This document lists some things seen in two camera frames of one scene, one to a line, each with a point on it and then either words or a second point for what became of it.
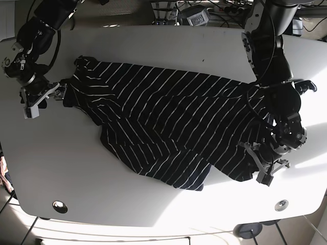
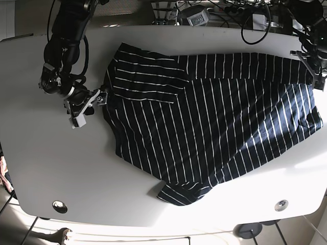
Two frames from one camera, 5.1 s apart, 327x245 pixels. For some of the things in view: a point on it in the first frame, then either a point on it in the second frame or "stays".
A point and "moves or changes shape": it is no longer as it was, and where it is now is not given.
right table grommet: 281,205 stays
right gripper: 268,162 -> 314,69
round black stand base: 247,230 stays
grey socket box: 199,18 stays
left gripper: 56,90 -> 80,98
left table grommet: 59,206 stays
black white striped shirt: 171,126 moves or changes shape
